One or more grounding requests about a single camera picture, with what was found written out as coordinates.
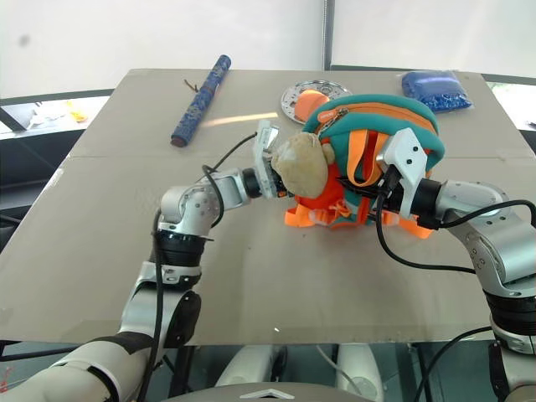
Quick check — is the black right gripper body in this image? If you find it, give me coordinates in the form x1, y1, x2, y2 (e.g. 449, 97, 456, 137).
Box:
374, 165, 404, 203

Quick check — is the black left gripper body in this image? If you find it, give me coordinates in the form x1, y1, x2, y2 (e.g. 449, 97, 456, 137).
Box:
270, 165, 295, 199

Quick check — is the orange and teal plush backpack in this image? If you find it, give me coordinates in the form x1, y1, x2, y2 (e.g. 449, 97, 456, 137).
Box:
271, 93, 446, 240

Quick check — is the orange round ball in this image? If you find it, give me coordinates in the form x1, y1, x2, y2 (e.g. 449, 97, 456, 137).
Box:
293, 89, 331, 121

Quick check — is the round silver metal plate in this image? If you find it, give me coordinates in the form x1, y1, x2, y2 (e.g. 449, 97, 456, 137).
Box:
280, 80, 353, 125

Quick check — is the blue bead-filled plastic bag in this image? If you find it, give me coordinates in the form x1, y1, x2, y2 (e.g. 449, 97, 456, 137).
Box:
395, 70, 476, 114

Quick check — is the blue patterned scroll tube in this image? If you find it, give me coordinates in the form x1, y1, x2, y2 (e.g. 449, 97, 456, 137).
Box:
169, 54, 235, 148

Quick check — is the grey vertical pole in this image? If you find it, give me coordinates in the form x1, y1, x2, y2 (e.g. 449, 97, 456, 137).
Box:
321, 0, 337, 71

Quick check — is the white rounded robot leg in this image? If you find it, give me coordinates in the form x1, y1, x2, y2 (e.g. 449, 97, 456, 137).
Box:
336, 343, 385, 395
214, 344, 288, 389

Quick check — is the grey robot torso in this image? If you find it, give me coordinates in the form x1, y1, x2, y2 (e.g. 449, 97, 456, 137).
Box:
161, 380, 380, 402

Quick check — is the small yellow object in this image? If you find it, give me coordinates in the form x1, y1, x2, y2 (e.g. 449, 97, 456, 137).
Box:
65, 100, 88, 124

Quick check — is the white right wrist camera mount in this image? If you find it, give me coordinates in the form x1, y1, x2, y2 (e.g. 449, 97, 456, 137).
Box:
375, 127, 430, 219

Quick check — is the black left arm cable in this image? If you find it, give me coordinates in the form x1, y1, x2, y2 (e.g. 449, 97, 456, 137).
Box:
137, 131, 259, 402

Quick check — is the thin white cable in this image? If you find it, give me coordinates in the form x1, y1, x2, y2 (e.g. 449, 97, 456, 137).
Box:
314, 344, 358, 393

